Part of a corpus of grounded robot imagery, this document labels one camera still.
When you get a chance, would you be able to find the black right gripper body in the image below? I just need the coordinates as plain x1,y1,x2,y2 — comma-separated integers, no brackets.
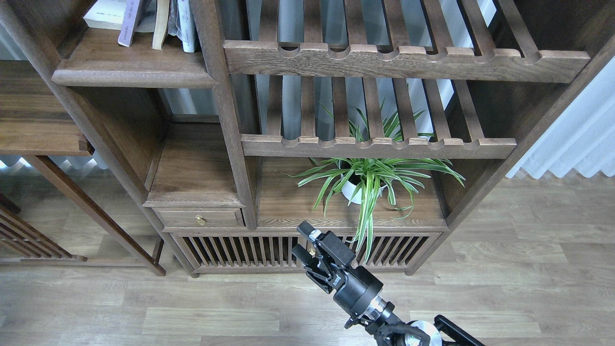
305,232,384,320

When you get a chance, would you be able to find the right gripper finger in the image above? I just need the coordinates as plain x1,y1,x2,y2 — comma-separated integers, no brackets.
292,245,316,265
296,221,323,243

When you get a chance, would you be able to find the white lavender book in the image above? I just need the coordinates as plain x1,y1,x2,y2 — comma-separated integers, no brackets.
117,0,148,47

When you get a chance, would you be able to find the yellow green book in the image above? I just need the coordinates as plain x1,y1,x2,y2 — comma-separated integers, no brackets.
83,0,156,33

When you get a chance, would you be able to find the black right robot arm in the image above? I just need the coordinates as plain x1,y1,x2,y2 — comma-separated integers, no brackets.
292,221,480,346

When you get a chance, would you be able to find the white plant pot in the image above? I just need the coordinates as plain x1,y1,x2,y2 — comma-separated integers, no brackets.
341,174,386,205

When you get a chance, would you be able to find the green spider plant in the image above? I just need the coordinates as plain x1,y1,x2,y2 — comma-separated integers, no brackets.
287,99,466,263

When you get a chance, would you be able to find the brass drawer knob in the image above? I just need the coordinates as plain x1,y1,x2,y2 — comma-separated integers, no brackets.
195,215,207,226

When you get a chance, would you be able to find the dark wooden bookshelf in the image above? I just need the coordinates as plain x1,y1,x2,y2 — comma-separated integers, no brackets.
1,0,614,276

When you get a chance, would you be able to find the tan upright book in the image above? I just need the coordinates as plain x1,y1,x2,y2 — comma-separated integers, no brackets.
151,0,171,50

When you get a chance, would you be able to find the white curtain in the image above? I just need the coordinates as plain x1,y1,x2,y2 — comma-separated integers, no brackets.
506,59,615,179

